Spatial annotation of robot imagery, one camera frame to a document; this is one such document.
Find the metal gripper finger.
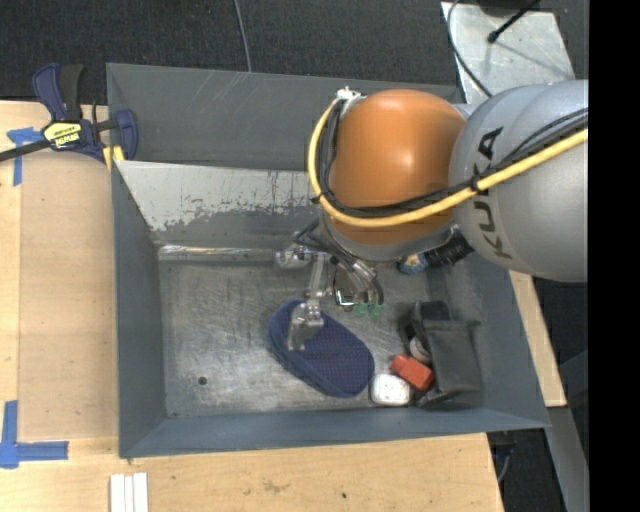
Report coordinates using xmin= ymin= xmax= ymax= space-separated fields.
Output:
xmin=286 ymin=299 xmax=327 ymax=352
xmin=273 ymin=247 xmax=314 ymax=272

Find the dark blue oval case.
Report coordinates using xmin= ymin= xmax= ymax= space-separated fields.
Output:
xmin=266 ymin=298 xmax=376 ymax=400

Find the blue and yellow round thing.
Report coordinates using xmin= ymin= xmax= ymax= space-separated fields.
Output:
xmin=396 ymin=253 xmax=427 ymax=276

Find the white and black round thing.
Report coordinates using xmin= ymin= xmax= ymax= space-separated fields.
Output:
xmin=408 ymin=335 xmax=433 ymax=365

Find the grey metal bin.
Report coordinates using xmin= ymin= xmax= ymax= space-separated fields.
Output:
xmin=105 ymin=62 xmax=552 ymax=459

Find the red-orange small block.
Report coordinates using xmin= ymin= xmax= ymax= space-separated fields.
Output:
xmin=390 ymin=353 xmax=436 ymax=394

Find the white small box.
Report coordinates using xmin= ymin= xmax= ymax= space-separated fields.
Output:
xmin=369 ymin=373 xmax=413 ymax=408

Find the black pouch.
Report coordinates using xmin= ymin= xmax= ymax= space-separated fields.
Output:
xmin=399 ymin=300 xmax=486 ymax=410

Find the black cylinder on white bracket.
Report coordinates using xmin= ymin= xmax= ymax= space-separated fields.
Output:
xmin=424 ymin=227 xmax=475 ymax=268

